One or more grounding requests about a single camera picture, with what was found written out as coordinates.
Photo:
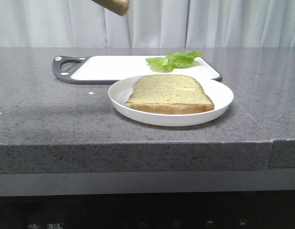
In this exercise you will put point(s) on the green lettuce leaf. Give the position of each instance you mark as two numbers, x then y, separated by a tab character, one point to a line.
178	60

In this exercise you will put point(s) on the bread slice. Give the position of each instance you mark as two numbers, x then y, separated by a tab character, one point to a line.
169	94
119	7

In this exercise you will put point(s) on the white round plate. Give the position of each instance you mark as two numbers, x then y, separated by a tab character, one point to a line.
220	94

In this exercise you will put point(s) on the white cutting board grey rim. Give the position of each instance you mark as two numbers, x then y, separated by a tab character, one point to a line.
110	69

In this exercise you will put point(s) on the black appliance front panel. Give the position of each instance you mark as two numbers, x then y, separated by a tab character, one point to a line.
209	210

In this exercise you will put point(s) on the white curtain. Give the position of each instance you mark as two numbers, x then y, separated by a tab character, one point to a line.
148	24

